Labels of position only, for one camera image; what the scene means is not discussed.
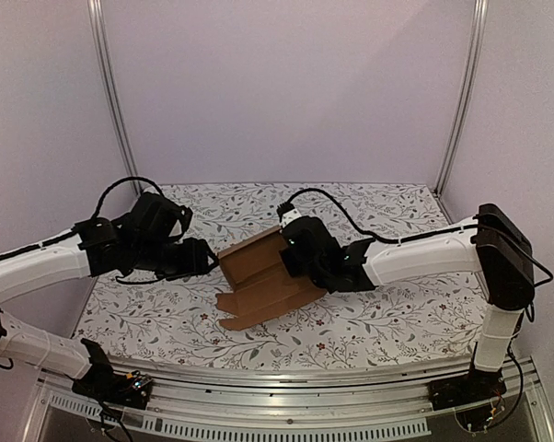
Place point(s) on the brown cardboard box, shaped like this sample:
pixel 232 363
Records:
pixel 260 287

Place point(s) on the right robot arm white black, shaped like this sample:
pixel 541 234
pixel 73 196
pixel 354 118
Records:
pixel 488 245

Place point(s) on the left aluminium frame post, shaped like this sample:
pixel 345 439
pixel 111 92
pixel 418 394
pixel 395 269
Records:
pixel 105 66

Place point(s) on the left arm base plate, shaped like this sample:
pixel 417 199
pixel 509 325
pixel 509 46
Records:
pixel 104 385

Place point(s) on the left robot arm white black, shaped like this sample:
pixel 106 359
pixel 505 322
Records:
pixel 88 249

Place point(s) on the floral patterned table mat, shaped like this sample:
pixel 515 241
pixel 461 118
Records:
pixel 420 319

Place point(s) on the aluminium frame post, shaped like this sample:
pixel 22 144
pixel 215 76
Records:
pixel 474 49
pixel 105 66

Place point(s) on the right aluminium frame post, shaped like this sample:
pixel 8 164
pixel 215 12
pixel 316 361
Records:
pixel 474 49

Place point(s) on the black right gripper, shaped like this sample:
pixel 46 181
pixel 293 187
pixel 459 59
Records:
pixel 300 260

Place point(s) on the aluminium front rail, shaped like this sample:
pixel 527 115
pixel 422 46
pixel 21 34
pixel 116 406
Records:
pixel 388 403

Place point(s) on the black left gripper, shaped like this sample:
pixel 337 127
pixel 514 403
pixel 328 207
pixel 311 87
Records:
pixel 195 261

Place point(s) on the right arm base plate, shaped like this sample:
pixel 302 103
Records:
pixel 465 396

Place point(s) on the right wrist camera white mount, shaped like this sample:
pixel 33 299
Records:
pixel 287 214

